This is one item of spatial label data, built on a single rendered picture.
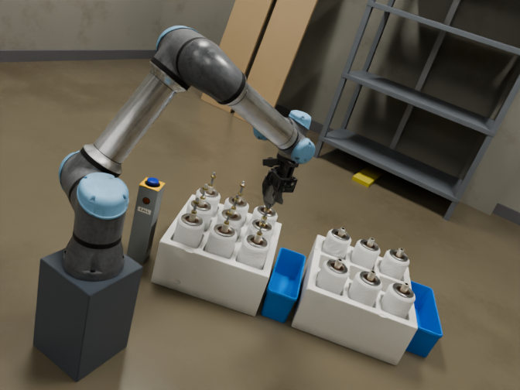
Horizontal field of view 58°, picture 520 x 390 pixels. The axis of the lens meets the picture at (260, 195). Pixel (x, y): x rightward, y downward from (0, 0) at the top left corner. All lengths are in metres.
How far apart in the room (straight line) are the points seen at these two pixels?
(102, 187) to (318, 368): 0.91
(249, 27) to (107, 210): 2.74
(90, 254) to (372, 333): 0.98
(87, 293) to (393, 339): 1.02
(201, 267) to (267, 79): 2.16
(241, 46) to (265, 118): 2.48
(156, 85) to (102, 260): 0.45
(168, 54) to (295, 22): 2.39
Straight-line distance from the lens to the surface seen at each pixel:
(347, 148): 3.21
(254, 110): 1.20
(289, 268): 1.92
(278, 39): 3.55
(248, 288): 1.63
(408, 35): 3.61
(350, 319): 1.67
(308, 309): 1.66
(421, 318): 2.07
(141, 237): 1.74
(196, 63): 1.12
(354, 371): 1.68
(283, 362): 1.59
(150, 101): 1.21
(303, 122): 1.50
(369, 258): 1.84
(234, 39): 3.73
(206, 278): 1.64
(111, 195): 1.14
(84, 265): 1.21
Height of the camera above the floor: 1.09
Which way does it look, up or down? 26 degrees down
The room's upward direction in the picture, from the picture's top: 18 degrees clockwise
